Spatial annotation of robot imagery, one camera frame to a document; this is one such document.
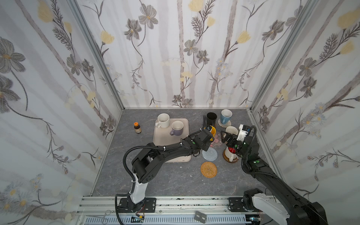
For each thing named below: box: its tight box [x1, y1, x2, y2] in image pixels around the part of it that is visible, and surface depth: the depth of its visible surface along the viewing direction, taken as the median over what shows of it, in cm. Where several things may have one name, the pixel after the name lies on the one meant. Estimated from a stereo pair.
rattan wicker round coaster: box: [200, 161, 218, 179], surface depth 88 cm
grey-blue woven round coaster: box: [201, 147, 218, 162], surface depth 95 cm
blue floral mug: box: [220, 108, 233, 125], surface depth 106 cm
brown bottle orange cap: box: [133, 121, 143, 134], surface depth 102 cm
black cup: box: [206, 112, 218, 127], surface depth 103 cm
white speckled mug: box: [155, 112, 170, 129], surface depth 105 cm
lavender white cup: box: [169, 120, 185, 136], surface depth 103 cm
